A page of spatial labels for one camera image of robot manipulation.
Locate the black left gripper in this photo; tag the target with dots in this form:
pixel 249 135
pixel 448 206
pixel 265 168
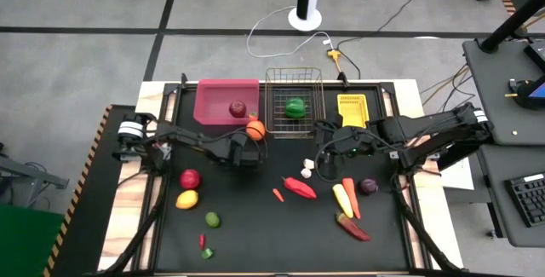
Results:
pixel 240 153

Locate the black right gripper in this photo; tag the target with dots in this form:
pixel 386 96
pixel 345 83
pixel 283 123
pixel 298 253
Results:
pixel 347 140

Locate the large white garlic bulb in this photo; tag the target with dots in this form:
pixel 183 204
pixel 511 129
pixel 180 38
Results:
pixel 308 164

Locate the orange fruit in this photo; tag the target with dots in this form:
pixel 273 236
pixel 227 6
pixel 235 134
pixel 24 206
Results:
pixel 256 130

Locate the large red chili pepper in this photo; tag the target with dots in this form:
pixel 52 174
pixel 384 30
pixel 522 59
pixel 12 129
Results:
pixel 300 188

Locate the yellow corn cob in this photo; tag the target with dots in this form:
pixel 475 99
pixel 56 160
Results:
pixel 342 200

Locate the dark red apple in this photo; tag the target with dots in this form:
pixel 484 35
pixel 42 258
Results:
pixel 237 108

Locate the orange carrot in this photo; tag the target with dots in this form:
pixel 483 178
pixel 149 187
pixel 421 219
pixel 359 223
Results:
pixel 353 198

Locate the purple onion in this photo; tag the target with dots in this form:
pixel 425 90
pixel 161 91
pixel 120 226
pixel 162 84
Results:
pixel 368 186

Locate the small orange chili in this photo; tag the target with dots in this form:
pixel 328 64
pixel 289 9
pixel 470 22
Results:
pixel 278 194

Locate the green bell pepper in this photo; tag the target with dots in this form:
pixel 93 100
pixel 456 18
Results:
pixel 295 107

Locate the yellow lemon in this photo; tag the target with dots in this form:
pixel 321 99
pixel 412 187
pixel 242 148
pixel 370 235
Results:
pixel 187 199

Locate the dark red long pepper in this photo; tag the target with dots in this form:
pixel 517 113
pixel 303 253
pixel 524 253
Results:
pixel 352 226

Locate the green lime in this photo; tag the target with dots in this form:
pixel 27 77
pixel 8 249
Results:
pixel 212 219

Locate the small red chili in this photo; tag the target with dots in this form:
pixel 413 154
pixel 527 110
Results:
pixel 202 241

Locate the small green chili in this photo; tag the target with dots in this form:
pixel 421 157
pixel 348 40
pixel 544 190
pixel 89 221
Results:
pixel 207 253

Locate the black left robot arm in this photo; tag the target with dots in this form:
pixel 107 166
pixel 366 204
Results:
pixel 187 138

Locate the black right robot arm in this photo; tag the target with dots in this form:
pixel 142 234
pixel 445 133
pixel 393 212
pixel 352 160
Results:
pixel 426 130

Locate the yellow plastic basket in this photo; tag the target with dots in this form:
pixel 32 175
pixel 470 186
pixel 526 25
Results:
pixel 352 111

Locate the pink plastic basket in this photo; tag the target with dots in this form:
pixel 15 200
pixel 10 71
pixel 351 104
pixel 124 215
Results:
pixel 213 98

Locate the yellow power plug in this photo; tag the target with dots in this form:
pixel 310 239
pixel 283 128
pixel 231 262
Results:
pixel 334 54

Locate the white paper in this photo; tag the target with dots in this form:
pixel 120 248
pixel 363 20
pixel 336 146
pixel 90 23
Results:
pixel 457 179

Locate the hazard striped black platform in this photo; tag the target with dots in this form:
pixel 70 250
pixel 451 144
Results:
pixel 85 226

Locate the grey desk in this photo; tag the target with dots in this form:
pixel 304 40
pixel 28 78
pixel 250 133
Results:
pixel 489 81
pixel 511 226

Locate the black keyboard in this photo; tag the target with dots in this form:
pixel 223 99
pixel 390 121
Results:
pixel 528 198

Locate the black desk device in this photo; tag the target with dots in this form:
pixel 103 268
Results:
pixel 526 94

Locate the grey metal stand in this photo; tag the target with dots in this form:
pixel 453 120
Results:
pixel 30 179

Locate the green mat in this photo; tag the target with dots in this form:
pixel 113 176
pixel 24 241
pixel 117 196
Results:
pixel 25 243

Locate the black diagonal pole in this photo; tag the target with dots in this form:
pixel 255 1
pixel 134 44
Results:
pixel 515 17

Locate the black table frame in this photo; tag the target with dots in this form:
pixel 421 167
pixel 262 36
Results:
pixel 332 85

